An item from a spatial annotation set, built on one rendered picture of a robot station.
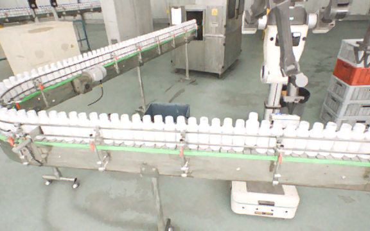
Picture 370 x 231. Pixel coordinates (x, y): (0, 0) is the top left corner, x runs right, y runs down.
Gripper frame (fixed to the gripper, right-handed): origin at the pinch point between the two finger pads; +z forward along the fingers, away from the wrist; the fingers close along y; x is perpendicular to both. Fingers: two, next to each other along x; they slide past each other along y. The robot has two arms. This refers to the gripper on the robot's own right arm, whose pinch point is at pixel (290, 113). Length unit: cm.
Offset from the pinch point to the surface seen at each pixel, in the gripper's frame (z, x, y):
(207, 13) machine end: -136, 327, -64
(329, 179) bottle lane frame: 30.3, -13.1, 17.1
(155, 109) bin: 8, 46, -88
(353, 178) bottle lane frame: 28.8, -13.7, 27.3
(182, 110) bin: 7, 46, -66
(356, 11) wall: -341, 1130, 616
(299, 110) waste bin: 17, 137, 53
